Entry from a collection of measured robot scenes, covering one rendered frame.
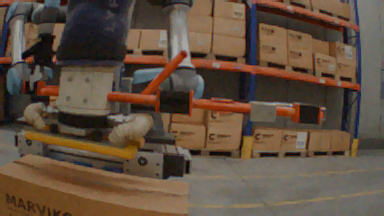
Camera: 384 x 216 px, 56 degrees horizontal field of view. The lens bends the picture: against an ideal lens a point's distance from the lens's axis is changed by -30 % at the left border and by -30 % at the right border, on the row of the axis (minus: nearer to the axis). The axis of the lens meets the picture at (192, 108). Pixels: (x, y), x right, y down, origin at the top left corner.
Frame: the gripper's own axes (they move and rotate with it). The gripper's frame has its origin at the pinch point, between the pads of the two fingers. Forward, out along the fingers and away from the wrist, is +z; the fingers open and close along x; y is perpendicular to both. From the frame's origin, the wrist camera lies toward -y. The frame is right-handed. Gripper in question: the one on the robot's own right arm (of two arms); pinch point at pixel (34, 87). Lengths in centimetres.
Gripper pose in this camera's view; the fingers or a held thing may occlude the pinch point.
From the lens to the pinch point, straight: 159.3
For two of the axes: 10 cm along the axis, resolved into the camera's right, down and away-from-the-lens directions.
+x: 0.0, -0.5, 10.0
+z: -0.8, 10.0, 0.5
